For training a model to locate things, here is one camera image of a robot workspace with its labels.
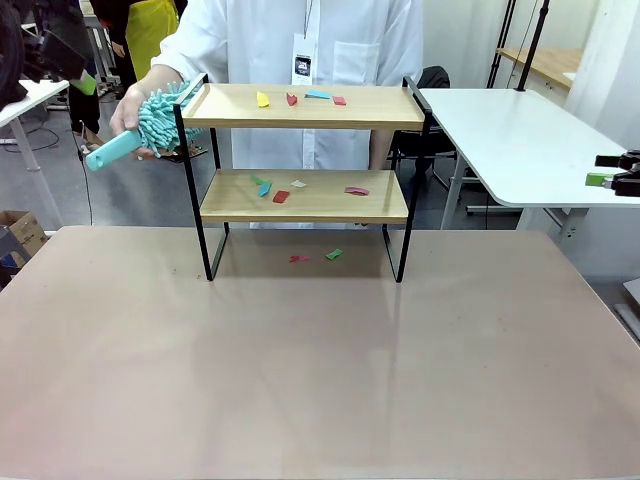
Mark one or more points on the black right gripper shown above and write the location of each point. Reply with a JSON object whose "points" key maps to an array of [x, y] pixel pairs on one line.
{"points": [[629, 177]]}

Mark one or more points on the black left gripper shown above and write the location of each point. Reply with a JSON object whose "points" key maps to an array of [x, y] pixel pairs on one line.
{"points": [[60, 52]]}

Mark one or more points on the teal chenille duster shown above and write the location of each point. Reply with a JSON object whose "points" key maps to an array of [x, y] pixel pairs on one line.
{"points": [[157, 120]]}

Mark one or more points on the green paper scrap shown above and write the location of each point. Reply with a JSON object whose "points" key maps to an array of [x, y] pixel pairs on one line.
{"points": [[334, 254], [257, 179]]}

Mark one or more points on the curled red paper scrap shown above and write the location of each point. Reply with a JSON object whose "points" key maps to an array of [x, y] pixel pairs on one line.
{"points": [[291, 100]]}

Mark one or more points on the short blue paper scrap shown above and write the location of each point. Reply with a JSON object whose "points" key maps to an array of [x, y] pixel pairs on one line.
{"points": [[264, 189]]}

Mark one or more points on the long blue paper scrap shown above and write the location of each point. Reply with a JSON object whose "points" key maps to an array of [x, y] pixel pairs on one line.
{"points": [[317, 94]]}

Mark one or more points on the white paper scrap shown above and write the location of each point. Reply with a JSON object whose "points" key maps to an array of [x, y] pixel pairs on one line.
{"points": [[298, 184]]}

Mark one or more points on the person's left forearm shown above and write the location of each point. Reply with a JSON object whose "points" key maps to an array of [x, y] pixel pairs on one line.
{"points": [[381, 150]]}

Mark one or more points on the person's right hand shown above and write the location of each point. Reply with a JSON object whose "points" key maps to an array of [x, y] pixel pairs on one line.
{"points": [[127, 107]]}

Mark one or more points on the person in dark clothes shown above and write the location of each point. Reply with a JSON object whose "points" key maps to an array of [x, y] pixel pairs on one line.
{"points": [[85, 115]]}

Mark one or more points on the small white table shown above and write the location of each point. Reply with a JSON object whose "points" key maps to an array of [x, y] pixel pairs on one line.
{"points": [[30, 97]]}

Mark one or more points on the person in yellow apron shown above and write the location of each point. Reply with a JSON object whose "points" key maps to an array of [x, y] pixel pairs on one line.
{"points": [[150, 35]]}

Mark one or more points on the large white side table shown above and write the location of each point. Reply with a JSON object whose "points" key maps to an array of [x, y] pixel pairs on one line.
{"points": [[520, 140]]}

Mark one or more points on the wooden desk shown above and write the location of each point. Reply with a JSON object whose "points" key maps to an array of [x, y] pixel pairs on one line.
{"points": [[547, 62]]}

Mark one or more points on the black pole stand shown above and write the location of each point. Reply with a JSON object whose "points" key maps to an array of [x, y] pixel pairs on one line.
{"points": [[532, 45]]}

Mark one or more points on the brown cardboard box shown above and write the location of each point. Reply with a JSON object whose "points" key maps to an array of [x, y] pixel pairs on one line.
{"points": [[25, 235]]}

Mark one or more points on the black tripod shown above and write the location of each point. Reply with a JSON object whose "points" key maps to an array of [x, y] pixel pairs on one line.
{"points": [[502, 40]]}

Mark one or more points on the person in white lab coat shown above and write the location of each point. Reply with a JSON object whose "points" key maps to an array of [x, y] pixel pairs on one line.
{"points": [[260, 45]]}

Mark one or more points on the black office chair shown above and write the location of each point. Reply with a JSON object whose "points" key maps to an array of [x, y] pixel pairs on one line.
{"points": [[435, 80]]}

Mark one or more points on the grey metal rail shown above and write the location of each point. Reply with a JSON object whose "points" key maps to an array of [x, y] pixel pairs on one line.
{"points": [[631, 315]]}

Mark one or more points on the two-tier wooden shelf black frame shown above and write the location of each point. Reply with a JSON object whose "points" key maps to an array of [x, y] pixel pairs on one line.
{"points": [[300, 117]]}

